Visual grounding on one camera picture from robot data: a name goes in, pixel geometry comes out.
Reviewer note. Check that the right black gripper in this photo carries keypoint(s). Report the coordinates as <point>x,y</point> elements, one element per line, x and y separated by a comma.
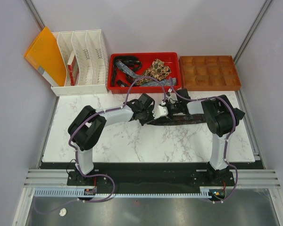
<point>167,102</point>

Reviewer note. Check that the light blue paisley tie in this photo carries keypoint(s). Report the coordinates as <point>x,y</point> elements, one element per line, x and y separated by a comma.
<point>143,81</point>

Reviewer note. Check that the red book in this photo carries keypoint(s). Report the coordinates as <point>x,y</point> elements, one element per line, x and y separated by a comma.
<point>73,68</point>

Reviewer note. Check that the orange folder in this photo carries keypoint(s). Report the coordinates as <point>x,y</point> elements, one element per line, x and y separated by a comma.
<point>44,55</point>

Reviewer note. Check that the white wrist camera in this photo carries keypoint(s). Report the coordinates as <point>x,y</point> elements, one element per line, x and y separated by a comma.
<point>170,94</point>
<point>160,111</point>

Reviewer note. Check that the white file organizer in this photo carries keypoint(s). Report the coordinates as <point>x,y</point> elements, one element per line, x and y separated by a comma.
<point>92,58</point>

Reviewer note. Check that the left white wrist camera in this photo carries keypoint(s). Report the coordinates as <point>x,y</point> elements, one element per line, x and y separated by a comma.
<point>160,111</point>

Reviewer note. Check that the grey cable duct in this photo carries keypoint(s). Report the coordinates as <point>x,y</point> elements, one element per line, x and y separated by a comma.
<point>96,193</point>

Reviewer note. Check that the floral beige green tie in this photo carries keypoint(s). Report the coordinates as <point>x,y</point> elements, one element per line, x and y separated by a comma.
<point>157,70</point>

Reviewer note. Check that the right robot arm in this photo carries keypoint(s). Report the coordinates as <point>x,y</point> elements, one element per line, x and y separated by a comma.
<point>221,119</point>

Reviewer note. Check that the aluminium frame rail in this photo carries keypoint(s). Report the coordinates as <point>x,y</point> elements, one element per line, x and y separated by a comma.
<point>248,178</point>

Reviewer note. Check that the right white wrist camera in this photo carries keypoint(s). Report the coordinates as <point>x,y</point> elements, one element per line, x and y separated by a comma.
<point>170,94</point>

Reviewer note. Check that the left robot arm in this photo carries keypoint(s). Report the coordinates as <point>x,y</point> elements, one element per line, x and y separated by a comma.
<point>87,127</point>

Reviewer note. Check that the orange compartment tray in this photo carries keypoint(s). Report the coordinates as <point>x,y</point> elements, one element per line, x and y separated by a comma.
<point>209,73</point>

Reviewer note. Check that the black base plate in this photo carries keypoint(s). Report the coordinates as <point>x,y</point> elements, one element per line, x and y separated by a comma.
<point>191,174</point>

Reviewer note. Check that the black dark tie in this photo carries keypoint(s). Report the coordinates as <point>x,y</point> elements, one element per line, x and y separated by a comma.
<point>132,62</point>

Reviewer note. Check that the brown blue patterned tie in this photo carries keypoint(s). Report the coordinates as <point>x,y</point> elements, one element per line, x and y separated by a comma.
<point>188,119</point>

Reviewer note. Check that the red plastic tray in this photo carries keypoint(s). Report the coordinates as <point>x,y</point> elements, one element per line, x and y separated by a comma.
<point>170,59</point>

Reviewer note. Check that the white crumpled paper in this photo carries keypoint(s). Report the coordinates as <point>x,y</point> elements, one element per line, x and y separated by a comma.
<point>63,212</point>

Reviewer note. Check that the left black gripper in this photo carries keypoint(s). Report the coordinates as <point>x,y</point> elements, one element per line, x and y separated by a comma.
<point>150,109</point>

